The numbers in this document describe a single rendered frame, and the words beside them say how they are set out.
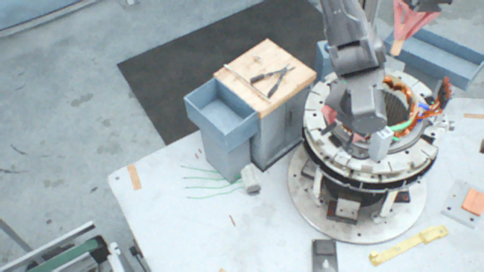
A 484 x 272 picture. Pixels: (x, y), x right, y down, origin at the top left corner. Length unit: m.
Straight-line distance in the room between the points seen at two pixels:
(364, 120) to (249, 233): 0.60
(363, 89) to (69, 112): 2.18
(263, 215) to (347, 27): 0.70
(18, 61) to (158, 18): 0.91
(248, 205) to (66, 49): 2.09
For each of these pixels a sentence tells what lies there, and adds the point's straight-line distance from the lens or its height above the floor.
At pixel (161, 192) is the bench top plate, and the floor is 0.78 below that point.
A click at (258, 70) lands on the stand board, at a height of 1.06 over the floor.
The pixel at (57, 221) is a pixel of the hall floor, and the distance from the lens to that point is 2.41.
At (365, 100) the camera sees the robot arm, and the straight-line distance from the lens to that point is 0.80.
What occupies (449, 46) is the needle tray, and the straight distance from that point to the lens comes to 1.44.
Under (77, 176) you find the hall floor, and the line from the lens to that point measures 2.51.
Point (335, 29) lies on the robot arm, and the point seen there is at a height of 1.46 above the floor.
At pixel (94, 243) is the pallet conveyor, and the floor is 0.75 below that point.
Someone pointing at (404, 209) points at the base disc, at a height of 0.80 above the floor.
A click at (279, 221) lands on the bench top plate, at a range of 1.32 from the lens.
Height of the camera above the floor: 1.97
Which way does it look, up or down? 53 degrees down
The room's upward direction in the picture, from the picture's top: 6 degrees counter-clockwise
